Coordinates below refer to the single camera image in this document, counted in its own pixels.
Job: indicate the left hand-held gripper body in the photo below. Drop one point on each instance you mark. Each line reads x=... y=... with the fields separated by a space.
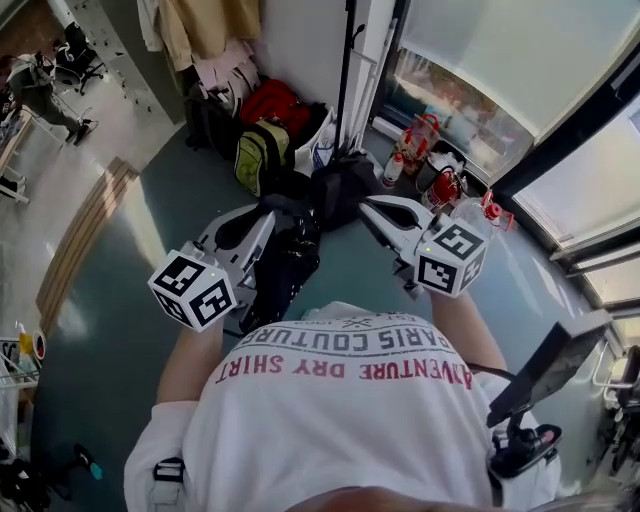
x=190 y=290

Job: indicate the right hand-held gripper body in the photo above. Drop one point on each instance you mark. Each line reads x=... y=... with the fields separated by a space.
x=450 y=260

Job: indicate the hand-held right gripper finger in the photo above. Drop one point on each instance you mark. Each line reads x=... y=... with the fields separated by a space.
x=387 y=232
x=400 y=200

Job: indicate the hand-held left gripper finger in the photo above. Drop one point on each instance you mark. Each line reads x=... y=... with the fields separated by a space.
x=265 y=235
x=227 y=217

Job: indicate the person's left forearm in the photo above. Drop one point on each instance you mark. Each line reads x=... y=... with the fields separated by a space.
x=187 y=365

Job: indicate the person's right forearm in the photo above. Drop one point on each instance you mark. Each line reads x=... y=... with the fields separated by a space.
x=470 y=330

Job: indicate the green yellow backpack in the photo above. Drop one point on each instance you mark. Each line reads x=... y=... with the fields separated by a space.
x=260 y=155

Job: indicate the white bottle red cap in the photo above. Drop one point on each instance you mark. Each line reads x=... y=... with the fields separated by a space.
x=392 y=172

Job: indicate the red fire extinguisher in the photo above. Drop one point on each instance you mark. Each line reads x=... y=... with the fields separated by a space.
x=442 y=190

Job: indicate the clear water jug red cap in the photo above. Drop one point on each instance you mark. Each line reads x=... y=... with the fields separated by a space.
x=470 y=212

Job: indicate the black crumpled bag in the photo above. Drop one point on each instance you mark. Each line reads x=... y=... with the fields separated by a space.
x=345 y=190

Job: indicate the black bucket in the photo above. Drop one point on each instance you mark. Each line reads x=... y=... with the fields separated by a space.
x=462 y=160

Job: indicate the white tote bag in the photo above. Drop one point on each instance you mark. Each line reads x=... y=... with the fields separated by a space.
x=320 y=150

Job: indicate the wooden floor strip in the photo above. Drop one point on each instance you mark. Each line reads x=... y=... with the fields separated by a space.
x=80 y=235

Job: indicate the red bag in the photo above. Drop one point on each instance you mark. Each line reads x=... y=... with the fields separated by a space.
x=272 y=102

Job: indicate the pink garment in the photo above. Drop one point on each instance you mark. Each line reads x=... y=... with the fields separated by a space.
x=225 y=70

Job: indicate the tape roll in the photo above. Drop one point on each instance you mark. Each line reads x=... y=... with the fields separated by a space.
x=35 y=345

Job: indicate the white roller blind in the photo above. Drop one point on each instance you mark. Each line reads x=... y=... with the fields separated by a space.
x=500 y=60

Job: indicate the beige coat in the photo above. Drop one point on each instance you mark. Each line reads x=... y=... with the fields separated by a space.
x=200 y=30

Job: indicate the person's white printed shirt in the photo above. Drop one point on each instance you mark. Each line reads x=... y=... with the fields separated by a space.
x=325 y=440

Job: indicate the black teal tool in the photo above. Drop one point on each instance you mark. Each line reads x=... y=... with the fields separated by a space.
x=95 y=470

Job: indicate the white hanging garment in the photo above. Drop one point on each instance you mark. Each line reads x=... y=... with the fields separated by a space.
x=150 y=25

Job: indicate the white table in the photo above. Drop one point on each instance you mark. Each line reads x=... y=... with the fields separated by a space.
x=12 y=145

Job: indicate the black office chair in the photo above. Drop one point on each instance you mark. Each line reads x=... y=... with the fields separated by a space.
x=75 y=45

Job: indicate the black window frame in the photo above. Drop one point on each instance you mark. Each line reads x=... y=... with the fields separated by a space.
x=515 y=185

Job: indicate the white tube frame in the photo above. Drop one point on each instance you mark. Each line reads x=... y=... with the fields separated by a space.
x=367 y=90

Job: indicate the black clamp mount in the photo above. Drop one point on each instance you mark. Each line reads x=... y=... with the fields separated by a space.
x=520 y=450

